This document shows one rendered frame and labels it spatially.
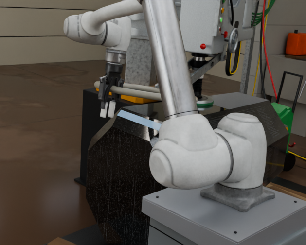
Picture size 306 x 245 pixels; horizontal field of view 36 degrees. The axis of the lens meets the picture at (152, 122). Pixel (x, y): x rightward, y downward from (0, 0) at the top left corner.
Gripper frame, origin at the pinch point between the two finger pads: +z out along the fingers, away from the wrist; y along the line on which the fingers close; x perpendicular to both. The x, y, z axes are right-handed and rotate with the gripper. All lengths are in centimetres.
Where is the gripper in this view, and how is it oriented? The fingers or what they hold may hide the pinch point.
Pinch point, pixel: (107, 109)
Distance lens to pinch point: 206.5
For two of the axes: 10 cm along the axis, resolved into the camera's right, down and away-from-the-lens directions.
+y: 6.5, 0.0, 7.6
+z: -1.6, 9.8, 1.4
